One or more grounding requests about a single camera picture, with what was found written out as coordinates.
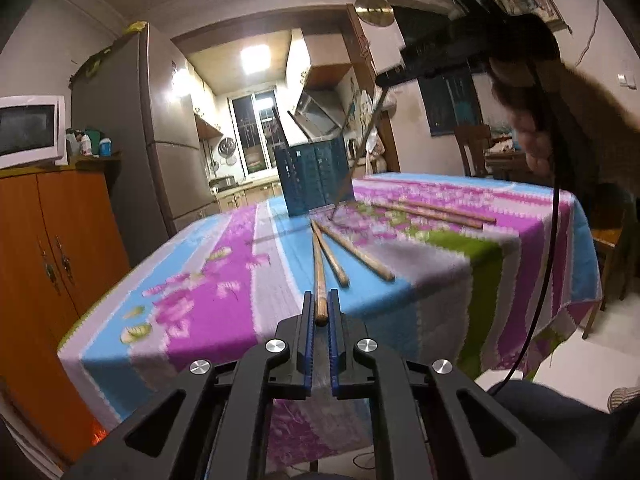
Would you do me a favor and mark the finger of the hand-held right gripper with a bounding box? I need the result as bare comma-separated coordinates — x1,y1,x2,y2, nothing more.
375,19,498,89

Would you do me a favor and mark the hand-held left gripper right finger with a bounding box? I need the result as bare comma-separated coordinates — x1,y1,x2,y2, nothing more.
329,289,576,480

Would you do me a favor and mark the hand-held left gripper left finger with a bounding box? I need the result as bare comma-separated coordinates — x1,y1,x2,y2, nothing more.
65,290,317,480

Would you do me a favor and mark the single wooden chopstick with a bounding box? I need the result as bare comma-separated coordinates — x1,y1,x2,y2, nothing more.
329,86,390,222
310,225,330,325

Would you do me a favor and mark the row of wooden chopsticks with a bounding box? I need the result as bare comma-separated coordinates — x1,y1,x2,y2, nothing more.
310,199,497,289

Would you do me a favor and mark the blue perforated utensil holder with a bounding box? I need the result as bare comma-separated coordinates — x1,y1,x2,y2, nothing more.
274,136,357,219

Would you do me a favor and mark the person's right forearm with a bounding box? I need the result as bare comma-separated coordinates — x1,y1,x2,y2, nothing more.
545,60,640,190

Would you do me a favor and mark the person's right hand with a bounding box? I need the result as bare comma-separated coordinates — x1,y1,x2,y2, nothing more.
489,55,557,174

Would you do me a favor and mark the dark barred window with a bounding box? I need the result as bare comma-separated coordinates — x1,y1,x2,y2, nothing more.
417,67,484,137

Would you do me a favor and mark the wooden dining chair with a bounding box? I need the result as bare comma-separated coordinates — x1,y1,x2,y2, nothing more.
454,124,496,179

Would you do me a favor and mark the floral colourful tablecloth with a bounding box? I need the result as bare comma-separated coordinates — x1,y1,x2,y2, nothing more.
57,172,603,467

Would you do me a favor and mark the steel range hood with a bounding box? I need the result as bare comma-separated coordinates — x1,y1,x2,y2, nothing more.
287,87,346,137

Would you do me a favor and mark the person's leg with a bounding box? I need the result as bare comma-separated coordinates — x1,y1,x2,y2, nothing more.
487,382,640,480

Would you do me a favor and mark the square kitchen ceiling light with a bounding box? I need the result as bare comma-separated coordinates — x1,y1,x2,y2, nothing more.
240,45,274,75

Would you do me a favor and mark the kitchen window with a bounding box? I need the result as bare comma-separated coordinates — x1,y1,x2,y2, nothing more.
230,91,281,181

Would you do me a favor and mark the person's shoe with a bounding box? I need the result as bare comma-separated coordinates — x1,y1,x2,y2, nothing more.
607,387,640,414

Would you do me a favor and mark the orange wooden cabinet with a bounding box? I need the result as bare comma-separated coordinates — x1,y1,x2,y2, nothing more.
0,157,132,467

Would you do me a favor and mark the grey refrigerator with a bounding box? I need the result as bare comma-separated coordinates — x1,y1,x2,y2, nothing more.
69,22,219,267

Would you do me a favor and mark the white microwave oven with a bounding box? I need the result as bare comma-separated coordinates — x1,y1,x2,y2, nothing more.
0,95,69,170

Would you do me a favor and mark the framed wall picture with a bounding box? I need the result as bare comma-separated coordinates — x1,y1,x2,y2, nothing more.
495,0,569,32

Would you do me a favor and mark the round gold wall plate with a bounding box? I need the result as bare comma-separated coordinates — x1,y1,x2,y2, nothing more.
354,0,395,27

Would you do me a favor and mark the white wall wire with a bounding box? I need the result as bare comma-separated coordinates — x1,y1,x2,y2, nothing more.
569,0,602,69

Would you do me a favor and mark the black cable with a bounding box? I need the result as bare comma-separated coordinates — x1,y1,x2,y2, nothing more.
487,60,564,397

